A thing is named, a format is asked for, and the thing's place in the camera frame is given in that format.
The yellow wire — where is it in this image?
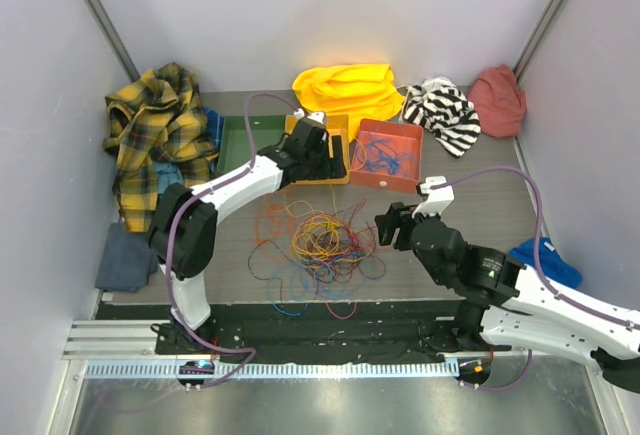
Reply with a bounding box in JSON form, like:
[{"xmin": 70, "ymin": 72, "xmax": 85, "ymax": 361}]
[{"xmin": 279, "ymin": 182, "xmax": 371, "ymax": 276}]

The blue wire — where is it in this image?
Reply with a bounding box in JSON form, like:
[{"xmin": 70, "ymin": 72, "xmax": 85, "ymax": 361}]
[{"xmin": 264, "ymin": 249, "xmax": 389, "ymax": 317}]

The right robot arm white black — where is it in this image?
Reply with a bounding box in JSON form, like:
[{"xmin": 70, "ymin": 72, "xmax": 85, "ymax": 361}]
[{"xmin": 374, "ymin": 202, "xmax": 639, "ymax": 393}]

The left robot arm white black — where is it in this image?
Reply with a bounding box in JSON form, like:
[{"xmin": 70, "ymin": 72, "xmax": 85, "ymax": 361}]
[{"xmin": 146, "ymin": 113, "xmax": 348, "ymax": 354}]

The yellow plastic tray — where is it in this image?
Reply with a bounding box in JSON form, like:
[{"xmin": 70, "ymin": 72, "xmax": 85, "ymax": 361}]
[{"xmin": 297, "ymin": 115, "xmax": 351, "ymax": 185}]

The red orange plastic tray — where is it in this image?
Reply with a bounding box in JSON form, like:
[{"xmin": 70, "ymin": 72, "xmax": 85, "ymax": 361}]
[{"xmin": 350, "ymin": 119, "xmax": 423, "ymax": 194}]

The green plastic tray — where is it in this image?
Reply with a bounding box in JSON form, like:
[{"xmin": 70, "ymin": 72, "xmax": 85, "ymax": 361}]
[{"xmin": 216, "ymin": 115, "xmax": 285, "ymax": 174}]

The yellow cloth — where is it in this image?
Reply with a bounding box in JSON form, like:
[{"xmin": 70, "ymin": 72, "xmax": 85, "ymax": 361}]
[{"xmin": 292, "ymin": 63, "xmax": 404, "ymax": 120}]

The blue towel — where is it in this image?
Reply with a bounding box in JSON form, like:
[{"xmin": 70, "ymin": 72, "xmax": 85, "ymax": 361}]
[{"xmin": 204, "ymin": 107, "xmax": 224, "ymax": 150}]

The blue cloth at right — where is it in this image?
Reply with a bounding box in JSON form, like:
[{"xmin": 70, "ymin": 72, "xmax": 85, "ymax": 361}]
[{"xmin": 509, "ymin": 237, "xmax": 583, "ymax": 289}]

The black white striped cloth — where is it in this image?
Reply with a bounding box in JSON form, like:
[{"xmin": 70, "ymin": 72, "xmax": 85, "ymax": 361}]
[{"xmin": 401, "ymin": 77, "xmax": 481, "ymax": 158}]

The pink red cloth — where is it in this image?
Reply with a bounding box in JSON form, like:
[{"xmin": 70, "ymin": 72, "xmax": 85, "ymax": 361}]
[{"xmin": 468, "ymin": 64, "xmax": 527, "ymax": 138}]

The yellow plaid flannel shirt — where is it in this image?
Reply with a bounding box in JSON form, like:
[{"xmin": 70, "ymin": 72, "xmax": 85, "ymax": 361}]
[{"xmin": 103, "ymin": 62, "xmax": 218, "ymax": 233}]

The dark grey folded cloth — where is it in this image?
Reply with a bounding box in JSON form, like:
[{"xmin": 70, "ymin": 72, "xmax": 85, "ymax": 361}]
[{"xmin": 95, "ymin": 222, "xmax": 158, "ymax": 292}]

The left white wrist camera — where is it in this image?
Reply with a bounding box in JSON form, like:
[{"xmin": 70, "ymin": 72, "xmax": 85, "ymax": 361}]
[{"xmin": 293, "ymin": 108, "xmax": 328, "ymax": 126}]

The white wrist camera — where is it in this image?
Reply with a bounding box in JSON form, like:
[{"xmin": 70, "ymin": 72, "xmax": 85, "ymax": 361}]
[
  {"xmin": 412, "ymin": 176, "xmax": 455, "ymax": 219},
  {"xmin": 293, "ymin": 108, "xmax": 328, "ymax": 126}
]

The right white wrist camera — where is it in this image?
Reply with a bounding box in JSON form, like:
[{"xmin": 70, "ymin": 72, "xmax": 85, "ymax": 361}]
[{"xmin": 412, "ymin": 176, "xmax": 455, "ymax": 219}]

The brown wire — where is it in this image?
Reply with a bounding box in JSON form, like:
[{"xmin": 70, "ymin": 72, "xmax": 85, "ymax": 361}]
[{"xmin": 309, "ymin": 234, "xmax": 366, "ymax": 286}]

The black striped wire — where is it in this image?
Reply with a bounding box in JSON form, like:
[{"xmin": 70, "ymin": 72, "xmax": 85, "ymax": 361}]
[{"xmin": 245, "ymin": 239, "xmax": 286, "ymax": 301}]

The slotted cable duct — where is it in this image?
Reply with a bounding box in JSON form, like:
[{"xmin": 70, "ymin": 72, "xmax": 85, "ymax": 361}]
[{"xmin": 85, "ymin": 358, "xmax": 459, "ymax": 380}]

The right aluminium corner rail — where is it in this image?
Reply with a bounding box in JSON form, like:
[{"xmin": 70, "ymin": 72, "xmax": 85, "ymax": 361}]
[{"xmin": 513, "ymin": 0, "xmax": 568, "ymax": 82}]

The aluminium corner rail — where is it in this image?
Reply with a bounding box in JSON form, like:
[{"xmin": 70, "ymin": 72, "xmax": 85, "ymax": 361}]
[
  {"xmin": 513, "ymin": 0, "xmax": 568, "ymax": 82},
  {"xmin": 83, "ymin": 0, "xmax": 140, "ymax": 81}
]

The left aluminium corner rail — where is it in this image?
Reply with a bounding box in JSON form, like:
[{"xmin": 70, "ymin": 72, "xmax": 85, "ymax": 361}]
[{"xmin": 83, "ymin": 0, "xmax": 140, "ymax": 81}]

